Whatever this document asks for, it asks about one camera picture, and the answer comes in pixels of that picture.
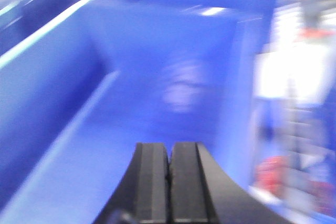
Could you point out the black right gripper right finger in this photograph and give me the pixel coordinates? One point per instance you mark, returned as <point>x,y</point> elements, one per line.
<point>201,192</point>

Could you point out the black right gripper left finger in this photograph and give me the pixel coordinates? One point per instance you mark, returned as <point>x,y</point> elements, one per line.
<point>142,195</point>

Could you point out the blue bin top shelf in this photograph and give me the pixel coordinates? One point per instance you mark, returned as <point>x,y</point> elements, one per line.
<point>80,92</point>

